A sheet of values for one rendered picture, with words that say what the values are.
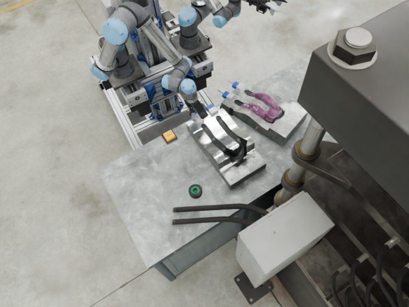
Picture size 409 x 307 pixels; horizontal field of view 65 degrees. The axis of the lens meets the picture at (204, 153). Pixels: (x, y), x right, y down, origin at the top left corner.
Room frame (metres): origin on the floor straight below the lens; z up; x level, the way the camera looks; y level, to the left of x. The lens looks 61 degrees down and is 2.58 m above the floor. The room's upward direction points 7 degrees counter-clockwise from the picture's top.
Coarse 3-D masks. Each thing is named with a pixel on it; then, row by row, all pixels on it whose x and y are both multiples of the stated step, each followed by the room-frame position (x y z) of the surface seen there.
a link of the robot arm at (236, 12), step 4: (228, 0) 1.65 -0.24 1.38; (240, 0) 1.63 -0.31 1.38; (228, 4) 1.62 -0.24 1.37; (232, 4) 1.62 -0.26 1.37; (236, 4) 1.62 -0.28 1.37; (240, 4) 1.63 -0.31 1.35; (232, 8) 1.59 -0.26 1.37; (236, 8) 1.61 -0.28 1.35; (240, 8) 1.63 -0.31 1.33; (232, 12) 1.58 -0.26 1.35; (236, 12) 1.60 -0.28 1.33; (232, 16) 1.60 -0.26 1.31; (236, 16) 1.62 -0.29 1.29
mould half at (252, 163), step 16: (208, 112) 1.23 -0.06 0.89; (224, 112) 1.22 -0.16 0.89; (192, 128) 1.13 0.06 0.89; (208, 144) 1.00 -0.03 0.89; (224, 144) 0.96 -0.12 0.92; (224, 160) 0.85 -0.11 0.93; (240, 160) 0.88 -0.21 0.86; (256, 160) 0.86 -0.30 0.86; (224, 176) 0.78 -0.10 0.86; (240, 176) 0.77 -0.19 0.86
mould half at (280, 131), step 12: (252, 84) 1.45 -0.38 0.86; (240, 96) 1.36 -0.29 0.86; (276, 96) 1.30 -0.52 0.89; (228, 108) 1.28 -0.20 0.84; (240, 108) 1.25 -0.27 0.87; (264, 108) 1.21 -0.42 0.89; (288, 108) 1.17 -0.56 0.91; (300, 108) 1.16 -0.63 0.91; (252, 120) 1.14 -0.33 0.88; (276, 120) 1.10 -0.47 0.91; (288, 120) 1.09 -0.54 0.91; (300, 120) 1.08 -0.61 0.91; (264, 132) 1.07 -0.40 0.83; (276, 132) 1.01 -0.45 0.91; (288, 132) 1.00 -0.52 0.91
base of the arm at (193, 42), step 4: (180, 32) 1.72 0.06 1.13; (180, 36) 1.72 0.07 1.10; (184, 36) 1.68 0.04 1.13; (192, 36) 1.68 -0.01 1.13; (196, 36) 1.69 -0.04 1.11; (180, 40) 1.71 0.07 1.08; (184, 40) 1.68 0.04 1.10; (188, 40) 1.67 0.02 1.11; (192, 40) 1.67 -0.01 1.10; (196, 40) 1.68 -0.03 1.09; (200, 40) 1.70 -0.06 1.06; (180, 44) 1.70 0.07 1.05; (184, 44) 1.67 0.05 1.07; (188, 44) 1.67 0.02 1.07; (192, 44) 1.66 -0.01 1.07; (196, 44) 1.67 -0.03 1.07; (184, 48) 1.67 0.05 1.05; (188, 48) 1.66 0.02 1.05; (192, 48) 1.66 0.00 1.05
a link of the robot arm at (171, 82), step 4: (172, 72) 1.25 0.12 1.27; (176, 72) 1.24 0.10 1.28; (180, 72) 1.24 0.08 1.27; (164, 76) 1.22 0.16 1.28; (168, 76) 1.22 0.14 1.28; (172, 76) 1.21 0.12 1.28; (176, 76) 1.21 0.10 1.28; (180, 76) 1.22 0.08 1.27; (184, 76) 1.24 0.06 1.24; (164, 80) 1.20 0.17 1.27; (168, 80) 1.19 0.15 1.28; (172, 80) 1.18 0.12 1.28; (176, 80) 1.18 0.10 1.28; (180, 80) 1.18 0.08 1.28; (164, 84) 1.18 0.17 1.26; (168, 84) 1.17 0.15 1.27; (172, 84) 1.17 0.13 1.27; (176, 84) 1.16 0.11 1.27; (168, 88) 1.17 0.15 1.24; (172, 88) 1.16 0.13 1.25; (176, 88) 1.15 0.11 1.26
